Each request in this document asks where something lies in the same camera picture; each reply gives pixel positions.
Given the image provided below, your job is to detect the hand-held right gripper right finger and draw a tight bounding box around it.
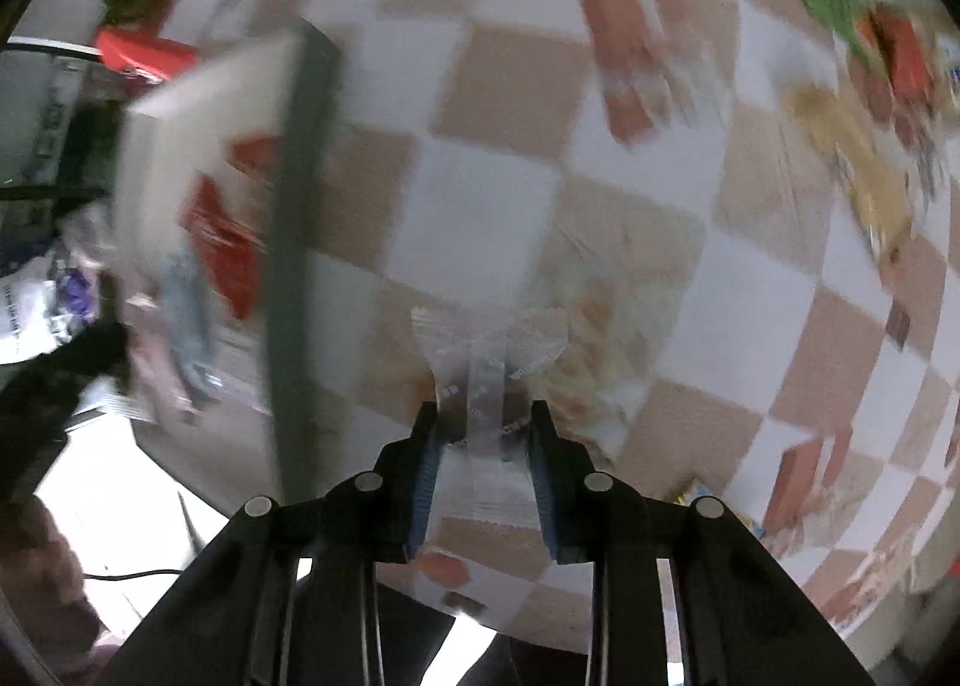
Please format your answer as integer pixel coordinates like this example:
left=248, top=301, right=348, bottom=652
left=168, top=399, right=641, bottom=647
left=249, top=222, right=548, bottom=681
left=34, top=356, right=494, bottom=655
left=527, top=399, right=877, bottom=686

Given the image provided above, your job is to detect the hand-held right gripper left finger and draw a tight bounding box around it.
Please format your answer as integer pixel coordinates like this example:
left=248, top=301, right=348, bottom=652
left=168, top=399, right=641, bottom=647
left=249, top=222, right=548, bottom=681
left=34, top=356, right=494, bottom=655
left=97, top=401, right=443, bottom=686

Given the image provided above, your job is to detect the clear plastic snack packet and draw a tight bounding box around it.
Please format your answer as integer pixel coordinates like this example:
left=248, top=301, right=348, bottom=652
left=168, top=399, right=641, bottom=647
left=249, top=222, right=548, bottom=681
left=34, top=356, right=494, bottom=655
left=411, top=303, right=567, bottom=526

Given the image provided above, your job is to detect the white box dark green rim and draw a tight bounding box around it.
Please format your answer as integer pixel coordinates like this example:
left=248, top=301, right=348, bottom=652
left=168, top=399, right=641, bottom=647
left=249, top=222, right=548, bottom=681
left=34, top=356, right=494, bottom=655
left=111, top=22, right=347, bottom=507

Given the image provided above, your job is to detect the small red snack packet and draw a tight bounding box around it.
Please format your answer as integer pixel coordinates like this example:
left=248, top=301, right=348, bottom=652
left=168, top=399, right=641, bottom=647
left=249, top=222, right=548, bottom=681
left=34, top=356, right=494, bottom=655
left=227, top=133, right=284, bottom=186

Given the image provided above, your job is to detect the person's left forearm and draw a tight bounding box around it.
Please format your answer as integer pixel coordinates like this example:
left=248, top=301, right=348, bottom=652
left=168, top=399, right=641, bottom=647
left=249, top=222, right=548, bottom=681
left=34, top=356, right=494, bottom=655
left=0, top=498, right=102, bottom=686

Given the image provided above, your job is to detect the white plastic bag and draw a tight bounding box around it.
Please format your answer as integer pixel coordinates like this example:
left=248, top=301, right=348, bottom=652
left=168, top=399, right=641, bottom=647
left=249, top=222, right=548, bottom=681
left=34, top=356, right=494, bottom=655
left=0, top=206, right=121, bottom=365

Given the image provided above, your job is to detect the red box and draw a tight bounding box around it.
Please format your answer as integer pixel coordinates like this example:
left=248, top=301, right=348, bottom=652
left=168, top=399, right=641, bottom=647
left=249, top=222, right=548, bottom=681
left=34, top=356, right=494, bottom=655
left=94, top=28, right=200, bottom=83

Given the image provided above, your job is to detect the pile of assorted snack packets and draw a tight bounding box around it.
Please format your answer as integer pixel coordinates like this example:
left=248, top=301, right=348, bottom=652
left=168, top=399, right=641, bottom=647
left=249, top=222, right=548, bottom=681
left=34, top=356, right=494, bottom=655
left=675, top=0, right=960, bottom=267

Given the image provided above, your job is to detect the black cable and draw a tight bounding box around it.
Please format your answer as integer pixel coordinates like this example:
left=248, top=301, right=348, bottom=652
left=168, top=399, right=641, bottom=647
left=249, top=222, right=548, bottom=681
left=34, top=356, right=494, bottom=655
left=79, top=566, right=185, bottom=583

